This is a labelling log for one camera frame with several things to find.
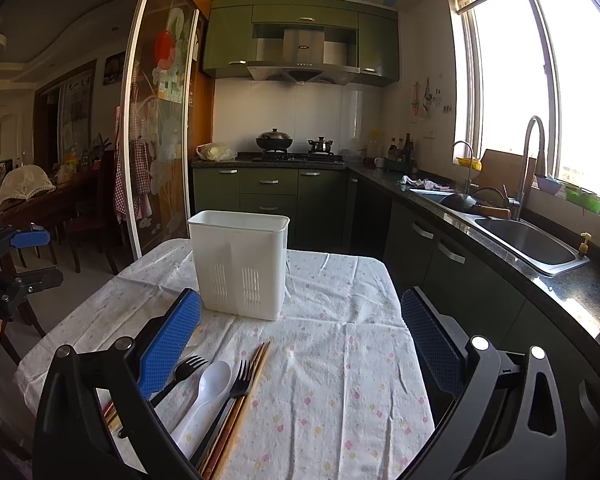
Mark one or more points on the green lower cabinets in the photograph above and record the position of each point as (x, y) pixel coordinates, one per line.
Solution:
(463, 272)

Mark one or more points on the steel pot on stove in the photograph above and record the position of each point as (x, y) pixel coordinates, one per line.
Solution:
(320, 145)

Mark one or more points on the black plastic fork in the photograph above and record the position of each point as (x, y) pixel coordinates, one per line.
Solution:
(184, 370)
(239, 390)

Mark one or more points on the green upper cabinets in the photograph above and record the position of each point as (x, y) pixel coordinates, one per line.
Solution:
(235, 24)

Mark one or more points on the white plastic utensil basket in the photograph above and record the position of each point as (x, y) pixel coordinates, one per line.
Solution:
(240, 261)

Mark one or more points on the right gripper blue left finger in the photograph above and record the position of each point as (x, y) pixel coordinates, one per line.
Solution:
(166, 340)

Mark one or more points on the white plastic spoon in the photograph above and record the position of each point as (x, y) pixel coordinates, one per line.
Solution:
(212, 384)

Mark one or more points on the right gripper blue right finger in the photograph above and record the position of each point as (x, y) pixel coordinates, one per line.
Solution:
(433, 343)

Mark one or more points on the wooden cutting board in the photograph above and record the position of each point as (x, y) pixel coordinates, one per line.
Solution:
(507, 170)

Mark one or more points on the crumpled dish cloth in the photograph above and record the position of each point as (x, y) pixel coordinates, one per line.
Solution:
(422, 184)

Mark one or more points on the condiment bottles group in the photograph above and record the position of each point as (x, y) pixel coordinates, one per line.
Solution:
(400, 155)

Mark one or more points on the dark brown wooden chopstick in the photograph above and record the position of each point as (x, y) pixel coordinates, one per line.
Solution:
(212, 463)

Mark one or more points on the sliding glass door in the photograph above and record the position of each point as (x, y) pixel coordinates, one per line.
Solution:
(154, 121)

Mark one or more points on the stainless steel sink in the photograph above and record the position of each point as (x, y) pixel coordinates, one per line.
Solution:
(544, 252)

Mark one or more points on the steel range hood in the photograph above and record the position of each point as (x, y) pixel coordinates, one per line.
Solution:
(301, 55)

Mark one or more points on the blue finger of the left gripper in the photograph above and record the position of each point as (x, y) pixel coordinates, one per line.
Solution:
(37, 280)
(30, 239)

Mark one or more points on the tan wooden chopstick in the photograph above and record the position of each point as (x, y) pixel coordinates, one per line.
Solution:
(225, 456)

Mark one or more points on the white floral tablecloth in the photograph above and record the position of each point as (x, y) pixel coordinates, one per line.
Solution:
(341, 394)

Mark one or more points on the black wok with lid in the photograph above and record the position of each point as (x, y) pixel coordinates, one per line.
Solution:
(274, 141)

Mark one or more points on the black pan wooden handle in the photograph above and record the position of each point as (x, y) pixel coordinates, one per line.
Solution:
(486, 202)

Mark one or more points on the green cabinets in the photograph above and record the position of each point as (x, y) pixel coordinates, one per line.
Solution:
(235, 24)
(463, 272)

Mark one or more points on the white plastic bag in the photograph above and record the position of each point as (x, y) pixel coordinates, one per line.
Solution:
(215, 152)

